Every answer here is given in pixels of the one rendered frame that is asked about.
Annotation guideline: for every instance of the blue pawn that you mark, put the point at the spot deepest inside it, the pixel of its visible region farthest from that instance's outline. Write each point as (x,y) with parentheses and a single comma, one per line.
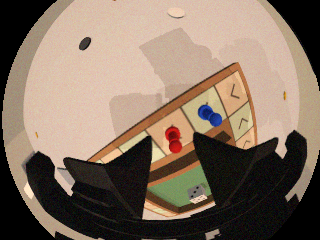
(206,113)

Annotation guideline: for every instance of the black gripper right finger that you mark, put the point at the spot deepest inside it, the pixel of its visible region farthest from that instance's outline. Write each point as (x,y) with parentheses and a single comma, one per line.
(226,166)

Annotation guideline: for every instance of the red game pawn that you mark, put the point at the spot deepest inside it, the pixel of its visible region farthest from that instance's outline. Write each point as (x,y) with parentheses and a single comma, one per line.
(173,135)

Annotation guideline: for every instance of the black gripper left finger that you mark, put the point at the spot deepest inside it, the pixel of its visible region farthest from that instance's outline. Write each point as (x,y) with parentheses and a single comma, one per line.
(126,176)

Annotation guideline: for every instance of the white die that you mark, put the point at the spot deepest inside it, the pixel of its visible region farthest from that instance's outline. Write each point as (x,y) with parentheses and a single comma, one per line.
(197,194)

